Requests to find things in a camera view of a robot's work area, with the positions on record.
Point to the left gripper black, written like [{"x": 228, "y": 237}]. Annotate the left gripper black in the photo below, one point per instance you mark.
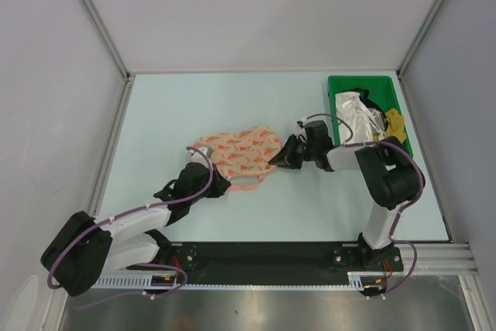
[{"x": 219, "y": 184}]

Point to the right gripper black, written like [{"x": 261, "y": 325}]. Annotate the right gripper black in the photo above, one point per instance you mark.
[{"x": 286, "y": 157}]

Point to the pink floral mesh laundry bag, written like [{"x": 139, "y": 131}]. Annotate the pink floral mesh laundry bag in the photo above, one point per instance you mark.
[{"x": 242, "y": 158}]

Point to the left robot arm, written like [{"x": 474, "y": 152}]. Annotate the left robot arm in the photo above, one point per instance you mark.
[{"x": 88, "y": 246}]

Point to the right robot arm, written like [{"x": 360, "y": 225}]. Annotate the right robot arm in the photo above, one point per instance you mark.
[{"x": 393, "y": 179}]

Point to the white satin bra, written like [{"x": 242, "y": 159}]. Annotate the white satin bra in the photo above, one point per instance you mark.
[{"x": 360, "y": 124}]

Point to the grey black bra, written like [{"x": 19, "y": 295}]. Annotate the grey black bra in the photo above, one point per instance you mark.
[{"x": 364, "y": 96}]

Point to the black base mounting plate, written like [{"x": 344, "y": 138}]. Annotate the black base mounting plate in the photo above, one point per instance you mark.
[{"x": 283, "y": 258}]

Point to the mustard yellow garment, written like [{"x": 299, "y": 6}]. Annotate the mustard yellow garment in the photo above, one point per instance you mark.
[{"x": 395, "y": 125}]

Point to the green plastic bin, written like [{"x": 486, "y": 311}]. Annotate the green plastic bin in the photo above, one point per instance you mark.
[{"x": 381, "y": 90}]

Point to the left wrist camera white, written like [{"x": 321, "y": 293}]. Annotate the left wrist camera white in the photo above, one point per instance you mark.
[{"x": 201, "y": 155}]

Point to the white slotted cable duct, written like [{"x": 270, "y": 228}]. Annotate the white slotted cable duct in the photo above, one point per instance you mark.
[{"x": 155, "y": 281}]

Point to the aluminium front frame rail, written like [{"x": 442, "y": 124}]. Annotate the aluminium front frame rail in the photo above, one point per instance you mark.
[{"x": 437, "y": 259}]

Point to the left aluminium frame post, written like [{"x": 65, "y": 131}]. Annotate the left aluminium frame post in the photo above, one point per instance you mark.
[{"x": 104, "y": 35}]

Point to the aluminium frame post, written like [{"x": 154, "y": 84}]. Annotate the aluminium frame post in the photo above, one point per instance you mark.
[
  {"x": 104, "y": 35},
  {"x": 434, "y": 10}
]

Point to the right aluminium frame post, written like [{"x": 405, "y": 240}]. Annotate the right aluminium frame post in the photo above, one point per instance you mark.
[{"x": 434, "y": 10}]

